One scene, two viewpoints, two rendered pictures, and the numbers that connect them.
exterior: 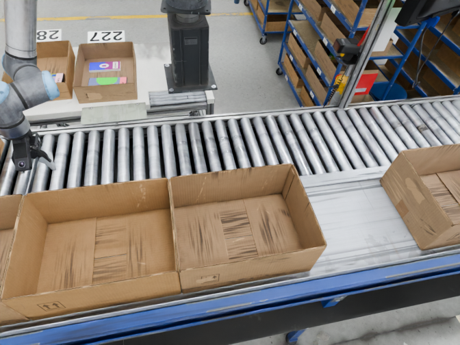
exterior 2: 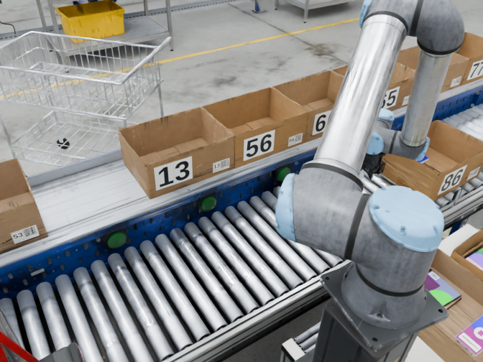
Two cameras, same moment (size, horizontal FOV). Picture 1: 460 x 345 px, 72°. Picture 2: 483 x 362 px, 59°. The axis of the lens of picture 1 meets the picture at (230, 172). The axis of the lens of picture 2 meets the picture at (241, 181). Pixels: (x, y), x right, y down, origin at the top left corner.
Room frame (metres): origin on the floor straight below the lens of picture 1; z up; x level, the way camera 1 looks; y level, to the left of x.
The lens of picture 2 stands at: (1.99, -0.24, 1.99)
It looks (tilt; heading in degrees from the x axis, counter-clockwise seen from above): 38 degrees down; 163
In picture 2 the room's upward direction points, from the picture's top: 1 degrees clockwise
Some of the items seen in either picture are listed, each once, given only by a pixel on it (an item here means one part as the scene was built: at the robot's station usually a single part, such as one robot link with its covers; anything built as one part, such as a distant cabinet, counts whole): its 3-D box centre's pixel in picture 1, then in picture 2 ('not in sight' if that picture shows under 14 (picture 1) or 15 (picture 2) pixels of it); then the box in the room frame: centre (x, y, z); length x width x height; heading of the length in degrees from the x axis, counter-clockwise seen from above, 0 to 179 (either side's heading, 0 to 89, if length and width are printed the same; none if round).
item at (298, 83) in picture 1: (306, 69); not in sight; (2.57, -0.59, 0.19); 0.40 x 0.30 x 0.10; 14
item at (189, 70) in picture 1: (188, 49); (361, 348); (1.48, 0.28, 0.91); 0.26 x 0.26 x 0.33; 18
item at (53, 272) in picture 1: (104, 244); (254, 125); (0.36, 0.33, 0.96); 0.39 x 0.29 x 0.17; 106
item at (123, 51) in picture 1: (107, 70); (453, 310); (1.39, 0.69, 0.80); 0.38 x 0.28 x 0.10; 17
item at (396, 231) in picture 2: not in sight; (394, 235); (1.47, 0.27, 1.34); 0.17 x 0.15 x 0.18; 48
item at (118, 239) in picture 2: not in sight; (117, 240); (0.79, -0.34, 0.81); 0.07 x 0.01 x 0.07; 106
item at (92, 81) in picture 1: (107, 86); (426, 293); (1.29, 0.67, 0.78); 0.19 x 0.14 x 0.02; 103
